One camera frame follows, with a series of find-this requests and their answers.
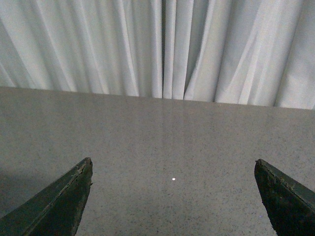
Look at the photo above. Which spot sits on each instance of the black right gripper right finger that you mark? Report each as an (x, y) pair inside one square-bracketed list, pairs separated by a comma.
[(289, 204)]

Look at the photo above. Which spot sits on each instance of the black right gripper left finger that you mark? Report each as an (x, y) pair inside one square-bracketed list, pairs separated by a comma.
[(56, 210)]

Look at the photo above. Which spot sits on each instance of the white pleated curtain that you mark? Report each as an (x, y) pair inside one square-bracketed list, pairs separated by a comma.
[(257, 52)]

